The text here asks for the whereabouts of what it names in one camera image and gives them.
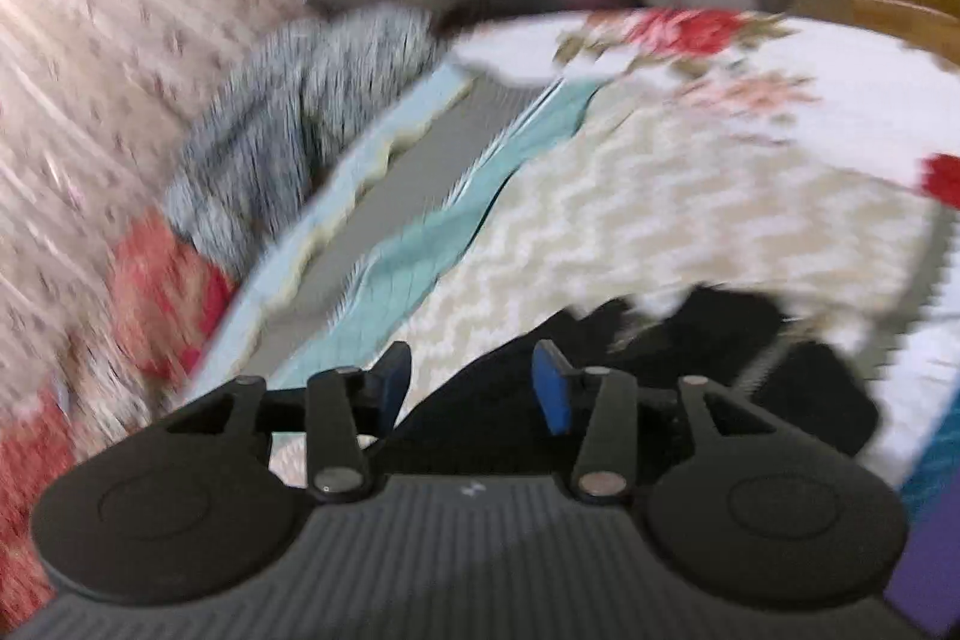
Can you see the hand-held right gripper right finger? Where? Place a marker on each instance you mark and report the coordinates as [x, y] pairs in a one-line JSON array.
[[553, 389]]

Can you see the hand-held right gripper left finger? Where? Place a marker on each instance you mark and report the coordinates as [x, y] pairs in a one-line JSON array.
[[394, 385]]

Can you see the black pants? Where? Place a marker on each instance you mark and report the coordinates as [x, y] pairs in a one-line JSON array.
[[675, 340]]

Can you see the patterned striped bed sheet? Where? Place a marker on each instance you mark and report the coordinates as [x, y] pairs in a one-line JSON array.
[[600, 220]]

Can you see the red floral pillow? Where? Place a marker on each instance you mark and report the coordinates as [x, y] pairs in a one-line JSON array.
[[165, 299]]

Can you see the grey black patterned pillow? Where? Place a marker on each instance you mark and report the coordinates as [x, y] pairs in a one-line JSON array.
[[300, 100]]

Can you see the white floral cloth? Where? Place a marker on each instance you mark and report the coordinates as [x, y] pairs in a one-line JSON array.
[[750, 63]]

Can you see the purple cloth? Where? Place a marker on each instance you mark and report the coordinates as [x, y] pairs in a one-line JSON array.
[[934, 572]]

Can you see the beige leaf print curtain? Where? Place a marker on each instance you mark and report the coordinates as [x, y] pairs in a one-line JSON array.
[[90, 55]]

